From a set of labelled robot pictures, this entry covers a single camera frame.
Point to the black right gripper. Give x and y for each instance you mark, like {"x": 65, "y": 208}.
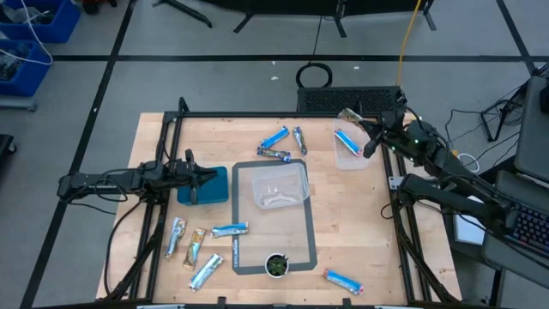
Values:
{"x": 396, "y": 131}

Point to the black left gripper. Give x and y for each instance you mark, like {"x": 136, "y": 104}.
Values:
{"x": 188, "y": 176}

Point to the silver blue granola bar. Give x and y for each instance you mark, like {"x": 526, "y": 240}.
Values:
{"x": 176, "y": 237}
{"x": 206, "y": 271}
{"x": 229, "y": 230}

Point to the dark blue granola bar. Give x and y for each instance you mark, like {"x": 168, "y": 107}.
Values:
{"x": 273, "y": 153}

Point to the brown yellow granola bar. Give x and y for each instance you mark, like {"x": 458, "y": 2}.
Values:
{"x": 194, "y": 249}

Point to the grey green granola bar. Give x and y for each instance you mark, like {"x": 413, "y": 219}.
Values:
{"x": 299, "y": 141}

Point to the bright blue granola bar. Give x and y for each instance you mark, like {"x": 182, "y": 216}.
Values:
{"x": 274, "y": 137}

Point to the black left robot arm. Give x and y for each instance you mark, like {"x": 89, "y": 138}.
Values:
{"x": 98, "y": 182}

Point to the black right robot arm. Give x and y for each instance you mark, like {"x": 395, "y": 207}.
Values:
{"x": 450, "y": 197}

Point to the teal plastic bin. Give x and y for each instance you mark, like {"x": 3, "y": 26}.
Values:
{"x": 214, "y": 193}

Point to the black perforated computer case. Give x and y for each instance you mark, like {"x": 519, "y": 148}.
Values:
{"x": 343, "y": 99}

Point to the clear plastic bin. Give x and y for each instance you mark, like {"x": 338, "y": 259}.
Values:
{"x": 279, "y": 189}
{"x": 349, "y": 162}

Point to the grey-bordered silicone baking mat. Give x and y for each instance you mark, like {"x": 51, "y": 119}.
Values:
{"x": 274, "y": 232}

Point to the white pot with succulent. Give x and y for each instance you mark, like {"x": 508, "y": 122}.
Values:
{"x": 276, "y": 265}

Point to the white paper sheet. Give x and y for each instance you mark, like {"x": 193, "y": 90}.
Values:
{"x": 467, "y": 229}

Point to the black partition panel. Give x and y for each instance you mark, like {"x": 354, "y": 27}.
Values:
{"x": 279, "y": 4}

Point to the grey monitor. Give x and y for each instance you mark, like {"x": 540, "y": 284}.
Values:
{"x": 532, "y": 129}

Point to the black backlit keyboard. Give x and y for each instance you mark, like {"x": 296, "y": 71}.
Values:
{"x": 534, "y": 229}

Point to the blue storage bin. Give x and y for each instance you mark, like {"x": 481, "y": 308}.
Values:
{"x": 60, "y": 26}
{"x": 32, "y": 77}

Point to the grey desk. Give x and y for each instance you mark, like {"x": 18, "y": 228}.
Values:
{"x": 521, "y": 262}

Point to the grey cart shelf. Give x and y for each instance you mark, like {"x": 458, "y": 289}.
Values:
{"x": 17, "y": 103}

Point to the black equipment foot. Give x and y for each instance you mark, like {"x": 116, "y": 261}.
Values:
{"x": 5, "y": 145}

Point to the black aluminium table frame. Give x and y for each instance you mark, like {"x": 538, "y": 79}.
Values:
{"x": 279, "y": 114}

